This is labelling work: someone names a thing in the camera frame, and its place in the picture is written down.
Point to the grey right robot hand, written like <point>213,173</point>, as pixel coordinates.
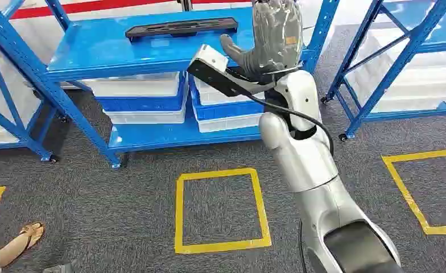
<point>275,34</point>

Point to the black plastic parts tray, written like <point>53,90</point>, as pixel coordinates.
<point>181,27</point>

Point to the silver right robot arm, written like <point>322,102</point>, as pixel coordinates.
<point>313,169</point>

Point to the blue steel shelf rack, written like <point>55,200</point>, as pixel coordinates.
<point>381,86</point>
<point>8,126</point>
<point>106,52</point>

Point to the brown sandal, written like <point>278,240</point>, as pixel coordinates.
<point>34,230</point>

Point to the grey shoe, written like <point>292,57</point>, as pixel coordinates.
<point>59,268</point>

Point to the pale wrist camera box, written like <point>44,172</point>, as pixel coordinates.
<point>211,62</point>

